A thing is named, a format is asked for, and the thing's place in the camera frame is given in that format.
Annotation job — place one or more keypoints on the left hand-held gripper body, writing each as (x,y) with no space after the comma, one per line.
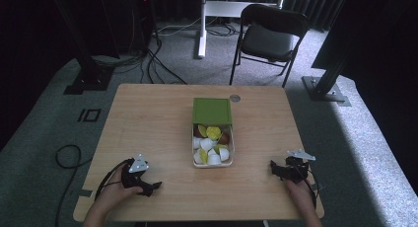
(138,164)

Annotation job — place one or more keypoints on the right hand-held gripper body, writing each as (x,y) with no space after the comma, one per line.
(295,166)

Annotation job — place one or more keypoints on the person's right hand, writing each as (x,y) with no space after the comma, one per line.
(300,190)

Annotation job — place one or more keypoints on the person's left hand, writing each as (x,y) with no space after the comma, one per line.
(113,190)

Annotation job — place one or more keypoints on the white box tray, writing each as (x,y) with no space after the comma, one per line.
(230,161)

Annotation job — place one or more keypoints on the grey tape strip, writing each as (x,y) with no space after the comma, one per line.
(86,193)

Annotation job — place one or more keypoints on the pile of coffee capsules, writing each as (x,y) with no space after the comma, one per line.
(210,144)

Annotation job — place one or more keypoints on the round grey table grommet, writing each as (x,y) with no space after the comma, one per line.
(235,98)

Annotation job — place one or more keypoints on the green box sleeve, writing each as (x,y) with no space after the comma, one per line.
(212,111)

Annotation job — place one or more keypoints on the black metal stand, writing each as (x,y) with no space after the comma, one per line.
(325,85)
(88,69)

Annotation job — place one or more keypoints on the black folding chair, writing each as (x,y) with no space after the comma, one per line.
(267,39)

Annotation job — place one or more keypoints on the white metal stand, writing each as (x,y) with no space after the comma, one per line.
(205,10)

